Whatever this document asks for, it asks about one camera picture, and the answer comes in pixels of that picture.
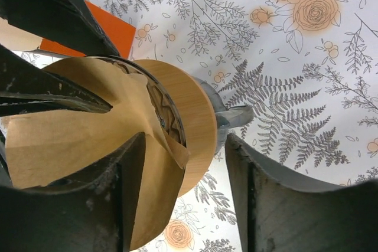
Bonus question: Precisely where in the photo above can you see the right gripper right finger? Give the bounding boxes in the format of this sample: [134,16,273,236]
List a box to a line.
[225,134,377,251]

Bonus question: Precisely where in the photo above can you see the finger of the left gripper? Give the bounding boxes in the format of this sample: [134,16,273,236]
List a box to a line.
[1,46,112,117]
[1,0,119,55]

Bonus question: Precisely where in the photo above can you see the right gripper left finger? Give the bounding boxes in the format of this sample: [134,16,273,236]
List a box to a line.
[1,132,146,251]

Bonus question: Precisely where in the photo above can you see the coffee filter package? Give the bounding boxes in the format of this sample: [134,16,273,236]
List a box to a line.
[1,1,136,58]

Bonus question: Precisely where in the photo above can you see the brown paper coffee filter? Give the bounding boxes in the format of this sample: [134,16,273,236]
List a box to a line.
[5,57,189,250]

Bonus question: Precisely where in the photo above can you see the grey glass dripper cone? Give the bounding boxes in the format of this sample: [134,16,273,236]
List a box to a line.
[86,55,187,147]

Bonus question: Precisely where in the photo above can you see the floral tablecloth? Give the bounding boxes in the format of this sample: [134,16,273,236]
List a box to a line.
[0,0,378,252]

